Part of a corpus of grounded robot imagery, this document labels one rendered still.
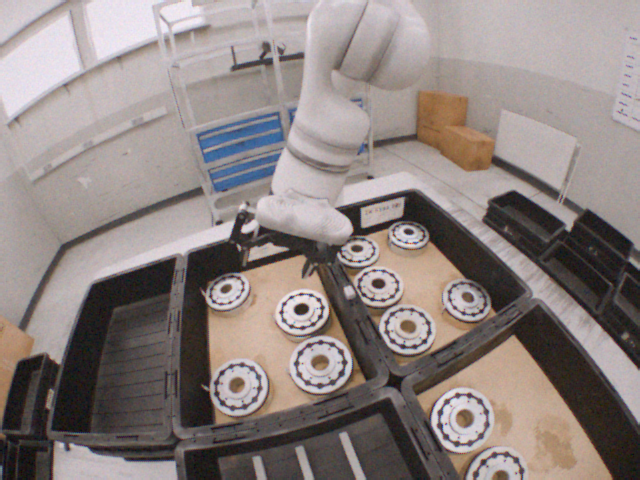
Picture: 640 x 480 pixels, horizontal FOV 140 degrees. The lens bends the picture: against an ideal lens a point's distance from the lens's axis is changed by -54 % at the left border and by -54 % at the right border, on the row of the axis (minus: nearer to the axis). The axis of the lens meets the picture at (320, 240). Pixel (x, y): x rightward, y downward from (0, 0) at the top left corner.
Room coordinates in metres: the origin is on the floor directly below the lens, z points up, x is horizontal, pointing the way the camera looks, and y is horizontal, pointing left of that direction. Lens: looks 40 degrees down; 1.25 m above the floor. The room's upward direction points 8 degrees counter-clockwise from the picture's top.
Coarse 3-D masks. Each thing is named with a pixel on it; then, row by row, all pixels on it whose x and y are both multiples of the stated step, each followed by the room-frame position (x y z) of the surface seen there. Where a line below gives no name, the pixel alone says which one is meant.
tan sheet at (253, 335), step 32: (256, 288) 0.36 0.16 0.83; (288, 288) 0.35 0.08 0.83; (320, 288) 0.34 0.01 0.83; (224, 320) 0.28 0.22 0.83; (256, 320) 0.28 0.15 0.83; (224, 352) 0.21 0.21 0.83; (256, 352) 0.21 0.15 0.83; (288, 352) 0.20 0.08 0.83; (352, 352) 0.19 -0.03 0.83; (288, 384) 0.14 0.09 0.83; (352, 384) 0.13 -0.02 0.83; (224, 416) 0.08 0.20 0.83
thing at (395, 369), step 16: (400, 192) 0.53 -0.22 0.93; (416, 192) 0.52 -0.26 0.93; (336, 208) 0.49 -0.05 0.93; (480, 240) 0.31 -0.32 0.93; (496, 256) 0.26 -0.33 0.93; (512, 272) 0.22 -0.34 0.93; (352, 288) 0.25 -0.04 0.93; (528, 288) 0.17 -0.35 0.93; (512, 304) 0.15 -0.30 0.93; (368, 320) 0.19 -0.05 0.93; (496, 320) 0.14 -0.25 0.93; (464, 336) 0.13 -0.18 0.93; (384, 352) 0.13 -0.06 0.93; (432, 352) 0.12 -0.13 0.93; (448, 352) 0.11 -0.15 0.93; (400, 368) 0.11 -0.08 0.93; (416, 368) 0.10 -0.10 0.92
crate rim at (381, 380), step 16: (224, 240) 0.43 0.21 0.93; (336, 272) 0.29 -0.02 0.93; (336, 288) 0.26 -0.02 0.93; (176, 304) 0.26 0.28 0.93; (352, 304) 0.22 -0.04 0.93; (176, 320) 0.22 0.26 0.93; (352, 320) 0.19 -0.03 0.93; (176, 336) 0.19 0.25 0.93; (368, 336) 0.16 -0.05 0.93; (176, 352) 0.16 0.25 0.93; (368, 352) 0.14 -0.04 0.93; (176, 368) 0.13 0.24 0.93; (384, 368) 0.11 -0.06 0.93; (176, 384) 0.11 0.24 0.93; (368, 384) 0.09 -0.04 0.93; (384, 384) 0.09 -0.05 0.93; (176, 400) 0.08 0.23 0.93; (320, 400) 0.08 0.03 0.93; (336, 400) 0.08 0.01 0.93; (176, 416) 0.06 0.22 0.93; (256, 416) 0.06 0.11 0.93; (272, 416) 0.06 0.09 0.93; (288, 416) 0.06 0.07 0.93; (176, 432) 0.03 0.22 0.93; (192, 432) 0.04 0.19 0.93; (208, 432) 0.04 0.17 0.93; (224, 432) 0.04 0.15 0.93
